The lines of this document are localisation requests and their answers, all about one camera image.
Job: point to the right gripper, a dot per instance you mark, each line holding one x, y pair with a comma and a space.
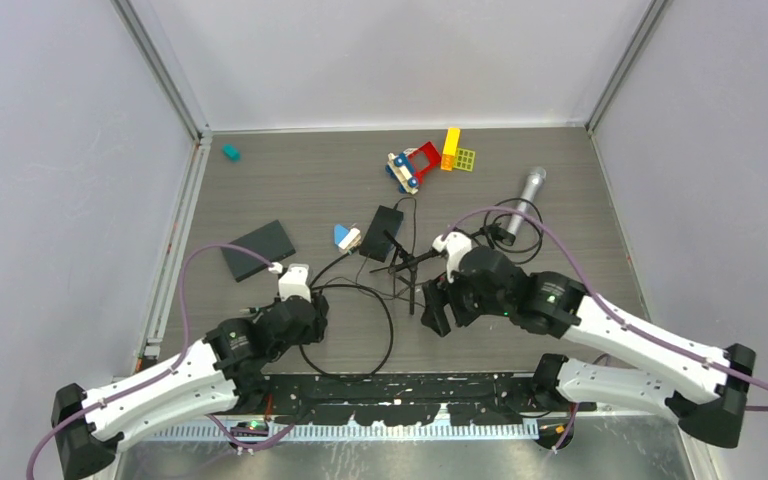
437, 293

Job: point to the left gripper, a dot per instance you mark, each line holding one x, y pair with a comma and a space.
315, 332

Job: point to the black mini tripod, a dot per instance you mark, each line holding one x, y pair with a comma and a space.
403, 267

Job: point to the black network switch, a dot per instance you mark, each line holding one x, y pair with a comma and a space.
376, 244

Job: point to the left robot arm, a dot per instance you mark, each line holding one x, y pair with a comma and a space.
221, 373

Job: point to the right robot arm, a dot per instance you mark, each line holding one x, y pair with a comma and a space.
701, 388

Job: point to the blue white toy brick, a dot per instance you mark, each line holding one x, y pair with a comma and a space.
346, 238

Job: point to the silver microphone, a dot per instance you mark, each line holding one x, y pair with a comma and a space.
532, 184

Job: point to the lime green grid plate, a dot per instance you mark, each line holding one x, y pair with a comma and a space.
464, 160

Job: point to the red blue toy vehicle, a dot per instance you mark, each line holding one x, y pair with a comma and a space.
410, 167

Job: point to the yellow toy brick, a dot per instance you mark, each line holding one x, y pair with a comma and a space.
450, 147

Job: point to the teal block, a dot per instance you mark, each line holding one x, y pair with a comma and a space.
231, 152

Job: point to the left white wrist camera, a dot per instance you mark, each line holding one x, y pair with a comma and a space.
293, 282

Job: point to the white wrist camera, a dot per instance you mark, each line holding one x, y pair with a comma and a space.
293, 282
453, 246

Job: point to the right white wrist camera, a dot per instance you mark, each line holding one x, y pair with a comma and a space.
453, 246

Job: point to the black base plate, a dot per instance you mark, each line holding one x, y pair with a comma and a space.
417, 399

